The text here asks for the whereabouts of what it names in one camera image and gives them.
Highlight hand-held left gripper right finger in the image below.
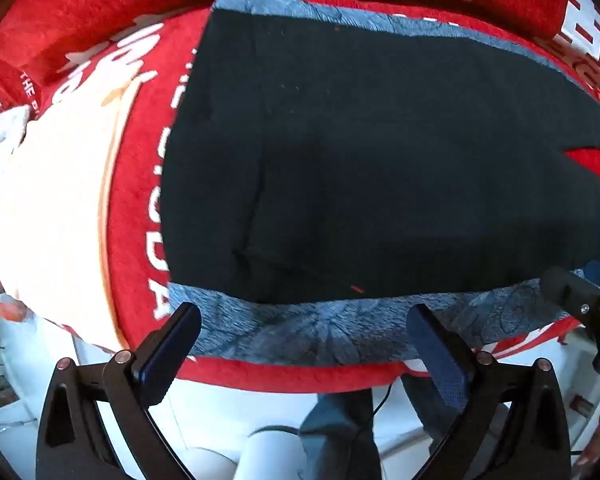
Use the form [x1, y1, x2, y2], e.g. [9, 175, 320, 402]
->
[406, 303, 572, 480]

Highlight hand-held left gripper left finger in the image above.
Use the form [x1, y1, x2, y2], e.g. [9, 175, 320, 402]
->
[35, 301, 203, 480]

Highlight black pants with grey sides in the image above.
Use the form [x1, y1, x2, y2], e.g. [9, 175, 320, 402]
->
[161, 0, 600, 367]

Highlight grey fabric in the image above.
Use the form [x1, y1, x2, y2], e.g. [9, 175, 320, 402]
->
[299, 375, 463, 480]

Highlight white pipe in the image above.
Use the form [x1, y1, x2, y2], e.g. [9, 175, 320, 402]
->
[234, 425, 307, 480]

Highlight red printed blanket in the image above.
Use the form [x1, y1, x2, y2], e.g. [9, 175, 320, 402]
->
[0, 0, 600, 395]

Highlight white crumpled cloth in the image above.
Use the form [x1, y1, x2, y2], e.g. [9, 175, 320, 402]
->
[0, 106, 36, 241]

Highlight black cable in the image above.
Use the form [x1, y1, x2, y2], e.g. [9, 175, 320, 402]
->
[369, 381, 397, 417]

